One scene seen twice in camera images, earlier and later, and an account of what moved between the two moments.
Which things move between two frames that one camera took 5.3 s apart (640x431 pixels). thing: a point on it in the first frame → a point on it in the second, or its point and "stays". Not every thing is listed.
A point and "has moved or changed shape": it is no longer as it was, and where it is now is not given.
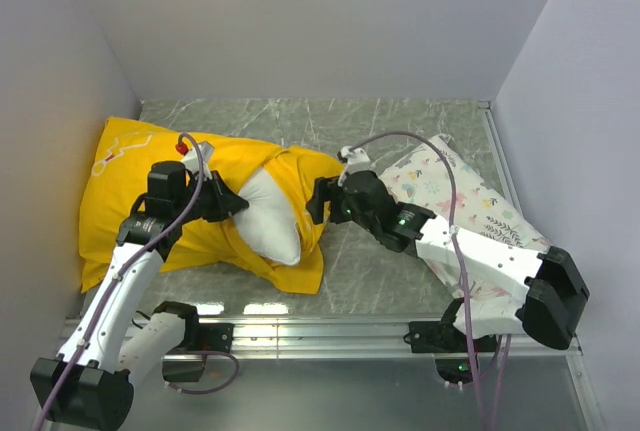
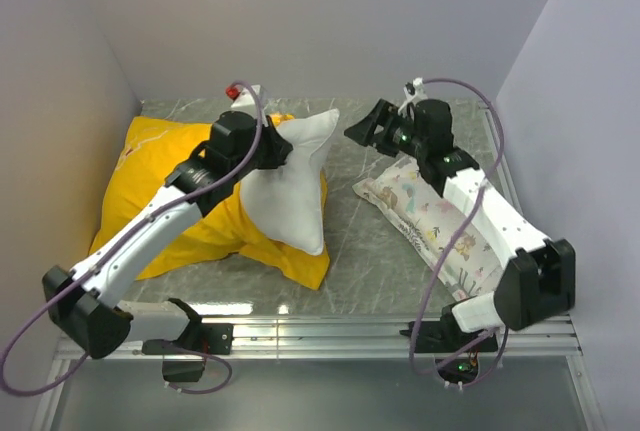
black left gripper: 226,201 → 280,148
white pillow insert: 268,223 has moved or changed shape
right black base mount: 444,336 stays
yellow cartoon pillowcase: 115,173 has moved or changed shape
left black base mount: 197,337 stays
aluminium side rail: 508,185 stays
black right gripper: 324,190 → 364,131
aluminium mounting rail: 366,337 stays
